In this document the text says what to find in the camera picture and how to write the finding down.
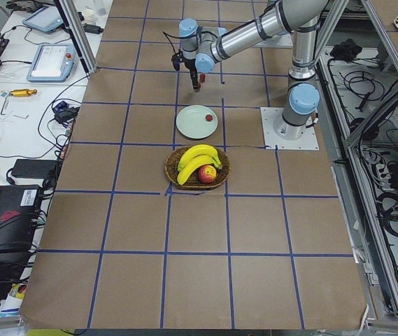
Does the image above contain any brown wicker basket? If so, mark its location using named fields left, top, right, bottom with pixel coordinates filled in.
left=165, top=146, right=231, bottom=190

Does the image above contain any yellow banana bunch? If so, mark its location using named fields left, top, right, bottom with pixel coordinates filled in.
left=177, top=144, right=222, bottom=186

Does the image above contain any gold metal cylinder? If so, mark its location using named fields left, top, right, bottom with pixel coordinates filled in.
left=8, top=89, right=38, bottom=97

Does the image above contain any black power adapter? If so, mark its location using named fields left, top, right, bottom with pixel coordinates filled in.
left=10, top=159, right=56, bottom=179

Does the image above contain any aluminium frame post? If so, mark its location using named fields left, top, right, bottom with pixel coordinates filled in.
left=54, top=0, right=97, bottom=75

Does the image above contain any red apple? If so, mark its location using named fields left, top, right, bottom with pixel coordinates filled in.
left=198, top=164, right=217, bottom=184

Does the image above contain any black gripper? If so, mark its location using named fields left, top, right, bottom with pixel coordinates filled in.
left=184, top=59, right=199, bottom=92

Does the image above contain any pale green plate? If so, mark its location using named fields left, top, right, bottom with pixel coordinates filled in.
left=176, top=105, right=218, bottom=139

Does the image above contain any black computer case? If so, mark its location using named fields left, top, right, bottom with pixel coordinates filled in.
left=0, top=185, right=43, bottom=253

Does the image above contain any blue teach pendant near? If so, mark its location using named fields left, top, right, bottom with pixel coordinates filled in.
left=27, top=43, right=77, bottom=83

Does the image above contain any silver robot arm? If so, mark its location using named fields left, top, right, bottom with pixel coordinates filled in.
left=171, top=1, right=327, bottom=91

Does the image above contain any blue teach pendant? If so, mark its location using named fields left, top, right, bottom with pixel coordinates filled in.
left=22, top=6, right=63, bottom=34
left=27, top=43, right=77, bottom=83

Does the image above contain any blue teach pendant far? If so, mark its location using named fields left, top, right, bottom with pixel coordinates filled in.
left=22, top=6, right=63, bottom=34

